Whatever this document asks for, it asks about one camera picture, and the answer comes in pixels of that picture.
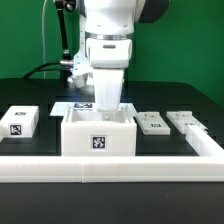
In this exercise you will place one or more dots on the white cabinet top block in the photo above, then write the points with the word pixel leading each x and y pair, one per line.
pixel 19 122

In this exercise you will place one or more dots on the white base tag plate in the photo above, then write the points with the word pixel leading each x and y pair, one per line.
pixel 60 108

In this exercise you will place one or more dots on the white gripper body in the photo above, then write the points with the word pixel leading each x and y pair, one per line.
pixel 108 60

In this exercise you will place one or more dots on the white U-shaped obstacle fence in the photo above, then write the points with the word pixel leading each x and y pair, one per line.
pixel 206 165

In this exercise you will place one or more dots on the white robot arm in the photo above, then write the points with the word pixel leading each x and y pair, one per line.
pixel 112 20

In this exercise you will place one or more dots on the white cabinet body box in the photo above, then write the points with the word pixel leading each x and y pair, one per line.
pixel 85 133

